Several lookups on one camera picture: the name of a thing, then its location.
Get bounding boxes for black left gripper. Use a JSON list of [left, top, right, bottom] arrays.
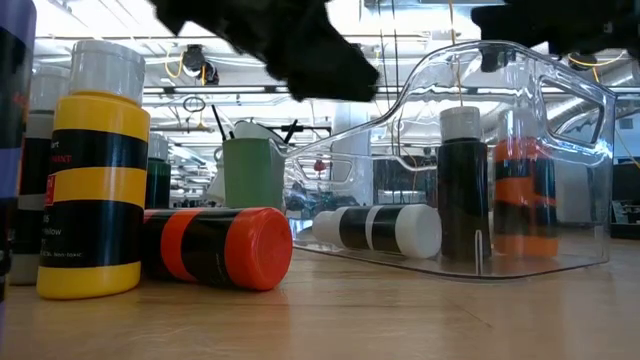
[[149, 0, 380, 104]]

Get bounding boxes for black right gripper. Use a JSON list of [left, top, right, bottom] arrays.
[[470, 0, 640, 74]]

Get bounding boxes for thin paintbrush gold ferrule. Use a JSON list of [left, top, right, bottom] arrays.
[[282, 118, 300, 146]]

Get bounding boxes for paintbrush black bristles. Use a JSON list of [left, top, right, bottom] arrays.
[[210, 103, 231, 142]]

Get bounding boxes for clear plastic bin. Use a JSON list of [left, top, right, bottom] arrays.
[[283, 39, 618, 280]]

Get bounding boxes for white acrylic paint bottle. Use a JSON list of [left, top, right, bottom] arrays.
[[312, 203, 444, 260]]

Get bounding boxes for orange acrylic paint bottle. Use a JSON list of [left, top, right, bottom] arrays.
[[492, 108, 560, 259]]

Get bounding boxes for black acrylic paint bottle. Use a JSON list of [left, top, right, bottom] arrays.
[[436, 105, 493, 263]]

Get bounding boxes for dark green acrylic paint bottle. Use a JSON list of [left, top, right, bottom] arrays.
[[144, 132, 173, 210]]

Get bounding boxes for red acrylic paint bottle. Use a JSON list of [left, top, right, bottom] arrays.
[[141, 206, 295, 293]]

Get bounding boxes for yellow acrylic paint bottle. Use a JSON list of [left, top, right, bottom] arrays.
[[36, 39, 152, 301]]

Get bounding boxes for grey acrylic paint bottle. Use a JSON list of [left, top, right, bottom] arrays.
[[8, 64, 72, 287]]

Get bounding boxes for purple acrylic paint bottle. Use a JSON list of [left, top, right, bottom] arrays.
[[0, 0, 37, 351]]

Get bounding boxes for long ceiling light bar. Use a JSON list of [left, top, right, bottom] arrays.
[[142, 85, 416, 97]]

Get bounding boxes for green plastic cup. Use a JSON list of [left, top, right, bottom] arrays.
[[222, 137, 289, 210]]

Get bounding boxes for black monitor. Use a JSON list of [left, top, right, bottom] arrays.
[[610, 162, 640, 226]]

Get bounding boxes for yellow hanging cable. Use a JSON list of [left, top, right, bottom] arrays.
[[447, 0, 465, 107]]

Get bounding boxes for black ceiling cable reel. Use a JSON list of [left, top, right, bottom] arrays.
[[164, 43, 221, 86], [567, 49, 627, 72]]

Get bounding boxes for black hanging cable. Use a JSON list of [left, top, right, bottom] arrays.
[[391, 0, 402, 146]]

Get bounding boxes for black coiled cable loop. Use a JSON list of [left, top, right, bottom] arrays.
[[182, 95, 207, 114]]

